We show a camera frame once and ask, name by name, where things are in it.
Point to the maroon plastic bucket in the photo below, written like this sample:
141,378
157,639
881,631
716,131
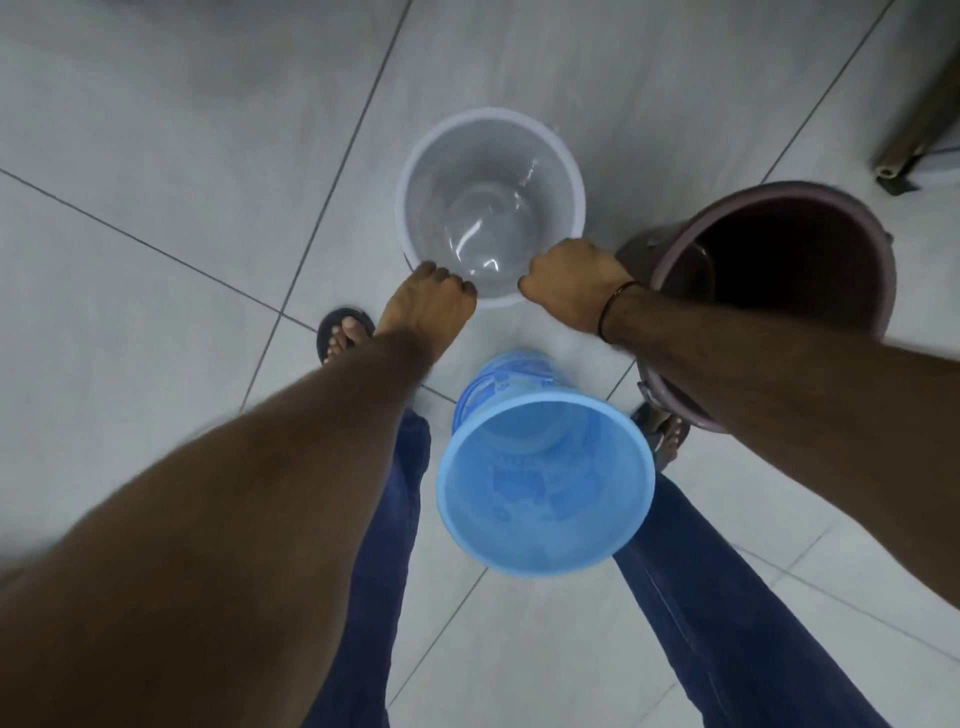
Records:
787,255

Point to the person's left forearm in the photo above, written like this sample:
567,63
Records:
225,525

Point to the person's right hand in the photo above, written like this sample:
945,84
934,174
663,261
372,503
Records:
574,289

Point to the person's right fingers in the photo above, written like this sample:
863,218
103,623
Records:
536,276

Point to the dark metal furniture leg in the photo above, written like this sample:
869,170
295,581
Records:
919,127

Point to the person's left hand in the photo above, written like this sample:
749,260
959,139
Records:
424,304

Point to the blue plastic bucket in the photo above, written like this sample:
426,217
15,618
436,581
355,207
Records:
544,487

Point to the dark thread wristband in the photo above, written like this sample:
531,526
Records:
611,304

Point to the person's right forearm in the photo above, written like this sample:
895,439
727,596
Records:
787,390

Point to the black sandal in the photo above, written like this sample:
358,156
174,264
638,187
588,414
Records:
664,435
334,334

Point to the white translucent plastic bucket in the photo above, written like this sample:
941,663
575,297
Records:
487,187

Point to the blue jeans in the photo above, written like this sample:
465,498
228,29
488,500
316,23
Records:
375,600

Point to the person's left fingers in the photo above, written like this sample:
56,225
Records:
450,279

